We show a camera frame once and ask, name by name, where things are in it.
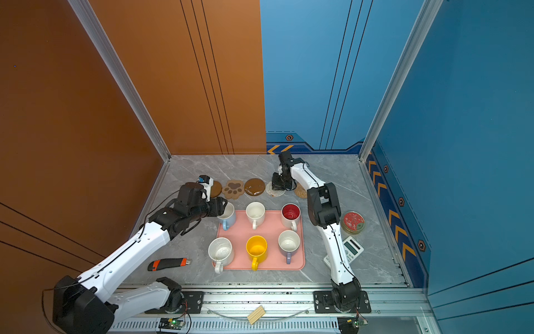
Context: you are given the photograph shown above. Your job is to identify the yellow mug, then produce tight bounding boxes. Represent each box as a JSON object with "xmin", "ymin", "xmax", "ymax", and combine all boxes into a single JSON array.
[{"xmin": 246, "ymin": 235, "xmax": 268, "ymax": 271}]

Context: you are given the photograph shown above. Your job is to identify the chipped brown wooden coaster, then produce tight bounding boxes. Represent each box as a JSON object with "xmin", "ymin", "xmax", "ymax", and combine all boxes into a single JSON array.
[{"xmin": 244, "ymin": 178, "xmax": 266, "ymax": 196}]

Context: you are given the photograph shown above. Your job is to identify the circuit board right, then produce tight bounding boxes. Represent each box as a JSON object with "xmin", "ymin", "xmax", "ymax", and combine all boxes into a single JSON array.
[{"xmin": 337, "ymin": 317, "xmax": 369, "ymax": 334}]

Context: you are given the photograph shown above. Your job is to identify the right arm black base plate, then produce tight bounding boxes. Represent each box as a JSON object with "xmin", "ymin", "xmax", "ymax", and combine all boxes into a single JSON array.
[{"xmin": 313, "ymin": 290, "xmax": 372, "ymax": 315}]

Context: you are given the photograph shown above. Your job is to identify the aluminium front rail frame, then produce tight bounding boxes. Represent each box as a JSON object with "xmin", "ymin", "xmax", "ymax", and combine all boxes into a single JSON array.
[{"xmin": 110, "ymin": 283, "xmax": 441, "ymax": 333}]

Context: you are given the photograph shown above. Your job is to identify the orange black utility knife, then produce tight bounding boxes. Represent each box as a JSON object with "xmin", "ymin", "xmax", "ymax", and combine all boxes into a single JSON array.
[{"xmin": 147, "ymin": 257, "xmax": 191, "ymax": 271}]

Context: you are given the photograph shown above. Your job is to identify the green circuit board left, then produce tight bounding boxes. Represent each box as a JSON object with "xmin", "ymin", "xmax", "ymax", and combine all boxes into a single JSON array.
[{"xmin": 158, "ymin": 317, "xmax": 187, "ymax": 333}]

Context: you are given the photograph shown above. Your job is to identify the grey aluminium corner post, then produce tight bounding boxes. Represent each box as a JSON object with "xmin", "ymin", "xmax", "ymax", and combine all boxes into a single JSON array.
[
  {"xmin": 68, "ymin": 0, "xmax": 171, "ymax": 162},
  {"xmin": 358, "ymin": 0, "xmax": 443, "ymax": 163}
]

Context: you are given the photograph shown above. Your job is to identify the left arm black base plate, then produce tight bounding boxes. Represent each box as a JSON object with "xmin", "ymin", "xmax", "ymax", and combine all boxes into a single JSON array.
[{"xmin": 164, "ymin": 291, "xmax": 204, "ymax": 315}]

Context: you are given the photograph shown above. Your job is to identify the light blue mug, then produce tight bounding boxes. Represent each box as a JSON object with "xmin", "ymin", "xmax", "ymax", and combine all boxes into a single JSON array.
[{"xmin": 217, "ymin": 202, "xmax": 236, "ymax": 231}]

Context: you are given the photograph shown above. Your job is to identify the grey aluminium corner post left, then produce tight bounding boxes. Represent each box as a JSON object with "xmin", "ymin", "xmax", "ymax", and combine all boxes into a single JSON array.
[{"xmin": 68, "ymin": 0, "xmax": 171, "ymax": 162}]

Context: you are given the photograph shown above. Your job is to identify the tan rattan coaster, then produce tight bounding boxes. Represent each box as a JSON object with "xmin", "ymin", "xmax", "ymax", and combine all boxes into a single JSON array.
[{"xmin": 293, "ymin": 184, "xmax": 307, "ymax": 198}]

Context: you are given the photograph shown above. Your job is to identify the small wooden block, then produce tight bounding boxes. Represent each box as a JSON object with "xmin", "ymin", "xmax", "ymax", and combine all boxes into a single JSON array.
[{"xmin": 247, "ymin": 305, "xmax": 266, "ymax": 325}]

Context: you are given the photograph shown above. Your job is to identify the round brown wooden coaster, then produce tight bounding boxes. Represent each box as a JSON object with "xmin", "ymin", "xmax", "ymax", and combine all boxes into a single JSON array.
[{"xmin": 186, "ymin": 179, "xmax": 222, "ymax": 200}]

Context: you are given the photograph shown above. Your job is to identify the grey aluminium corner post right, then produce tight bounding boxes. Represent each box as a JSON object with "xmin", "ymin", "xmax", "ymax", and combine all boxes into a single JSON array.
[{"xmin": 358, "ymin": 0, "xmax": 443, "ymax": 163}]

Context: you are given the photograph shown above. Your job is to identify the white scientific calculator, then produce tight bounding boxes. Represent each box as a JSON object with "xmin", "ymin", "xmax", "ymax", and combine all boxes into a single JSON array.
[{"xmin": 322, "ymin": 236, "xmax": 364, "ymax": 268}]

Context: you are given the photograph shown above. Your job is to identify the cream multicolour woven coaster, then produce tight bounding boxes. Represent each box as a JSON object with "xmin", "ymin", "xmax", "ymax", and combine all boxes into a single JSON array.
[{"xmin": 265, "ymin": 182, "xmax": 286, "ymax": 197}]

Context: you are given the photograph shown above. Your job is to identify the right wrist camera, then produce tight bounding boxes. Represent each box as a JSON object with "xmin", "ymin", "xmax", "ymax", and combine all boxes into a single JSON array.
[{"xmin": 278, "ymin": 150, "xmax": 293, "ymax": 168}]

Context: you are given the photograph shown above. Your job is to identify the pink plastic tray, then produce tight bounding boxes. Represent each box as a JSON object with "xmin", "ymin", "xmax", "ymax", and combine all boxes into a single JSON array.
[{"xmin": 211, "ymin": 209, "xmax": 306, "ymax": 271}]

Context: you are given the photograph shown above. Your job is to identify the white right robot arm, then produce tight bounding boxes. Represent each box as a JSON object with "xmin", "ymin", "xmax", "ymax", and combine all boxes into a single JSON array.
[{"xmin": 271, "ymin": 151, "xmax": 362, "ymax": 313}]

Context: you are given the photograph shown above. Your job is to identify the white mug red inside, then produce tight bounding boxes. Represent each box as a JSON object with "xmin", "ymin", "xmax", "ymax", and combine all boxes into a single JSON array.
[{"xmin": 281, "ymin": 203, "xmax": 301, "ymax": 232}]

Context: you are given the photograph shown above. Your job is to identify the white mug back middle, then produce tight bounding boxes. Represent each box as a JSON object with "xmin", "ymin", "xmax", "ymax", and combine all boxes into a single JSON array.
[{"xmin": 246, "ymin": 202, "xmax": 266, "ymax": 230}]

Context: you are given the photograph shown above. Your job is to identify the paw shaped cork coaster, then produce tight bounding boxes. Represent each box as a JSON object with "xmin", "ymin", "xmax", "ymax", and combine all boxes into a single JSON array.
[{"xmin": 222, "ymin": 180, "xmax": 245, "ymax": 200}]

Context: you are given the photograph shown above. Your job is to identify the lilac mug white inside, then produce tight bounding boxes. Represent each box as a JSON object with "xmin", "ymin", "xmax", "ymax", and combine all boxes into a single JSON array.
[{"xmin": 278, "ymin": 230, "xmax": 301, "ymax": 264}]

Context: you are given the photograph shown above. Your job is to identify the white mug front left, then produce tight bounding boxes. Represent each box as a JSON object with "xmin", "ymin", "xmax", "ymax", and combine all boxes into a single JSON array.
[{"xmin": 208, "ymin": 237, "xmax": 235, "ymax": 274}]

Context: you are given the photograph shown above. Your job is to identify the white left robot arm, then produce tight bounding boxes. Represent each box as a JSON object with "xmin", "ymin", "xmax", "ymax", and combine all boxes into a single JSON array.
[{"xmin": 52, "ymin": 197, "xmax": 228, "ymax": 333}]

